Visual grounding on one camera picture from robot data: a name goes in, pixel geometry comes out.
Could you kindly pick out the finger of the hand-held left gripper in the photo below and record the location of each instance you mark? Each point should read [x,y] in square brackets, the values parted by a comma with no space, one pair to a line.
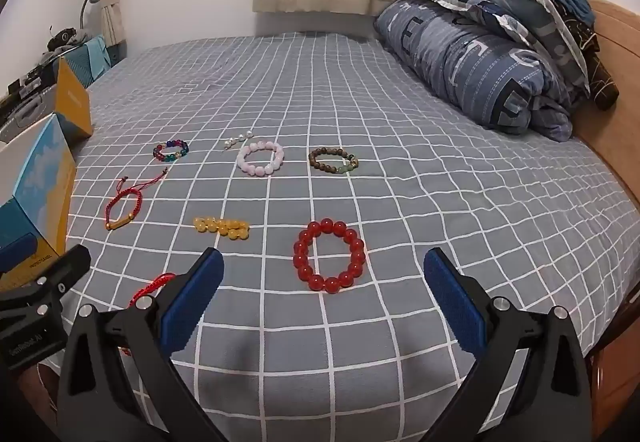
[60,272]
[17,249]

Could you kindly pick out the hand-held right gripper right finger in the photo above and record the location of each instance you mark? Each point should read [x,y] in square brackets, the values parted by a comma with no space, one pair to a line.
[455,297]

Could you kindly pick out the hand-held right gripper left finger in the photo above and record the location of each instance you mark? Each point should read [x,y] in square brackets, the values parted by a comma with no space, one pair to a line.
[192,297]

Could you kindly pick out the blue and yellow box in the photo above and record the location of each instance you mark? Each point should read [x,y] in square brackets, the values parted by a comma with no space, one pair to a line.
[40,182]

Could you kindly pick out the grey checked bedsheet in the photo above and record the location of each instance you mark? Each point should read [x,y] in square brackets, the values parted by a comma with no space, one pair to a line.
[400,222]

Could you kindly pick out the grey appliance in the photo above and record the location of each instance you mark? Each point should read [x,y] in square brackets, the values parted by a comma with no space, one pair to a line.
[27,114]

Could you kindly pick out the yellow cardboard box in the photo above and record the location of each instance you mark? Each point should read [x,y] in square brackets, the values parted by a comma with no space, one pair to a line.
[72,102]

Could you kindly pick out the teal bag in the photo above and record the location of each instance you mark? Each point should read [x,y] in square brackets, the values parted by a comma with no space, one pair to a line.
[90,59]

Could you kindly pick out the folded blue patterned quilt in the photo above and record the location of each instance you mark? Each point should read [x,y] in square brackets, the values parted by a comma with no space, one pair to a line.
[450,62]

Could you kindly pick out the stacked pillows and blankets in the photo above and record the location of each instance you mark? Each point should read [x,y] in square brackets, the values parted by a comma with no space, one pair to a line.
[595,62]

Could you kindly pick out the wooden headboard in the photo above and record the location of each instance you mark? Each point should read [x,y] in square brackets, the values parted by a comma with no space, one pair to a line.
[615,72]

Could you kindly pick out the blue patterned pillow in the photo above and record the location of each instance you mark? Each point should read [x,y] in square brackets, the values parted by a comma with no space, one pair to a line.
[525,17]

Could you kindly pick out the wooden bed frame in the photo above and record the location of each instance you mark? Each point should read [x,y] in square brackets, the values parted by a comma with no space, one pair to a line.
[617,372]

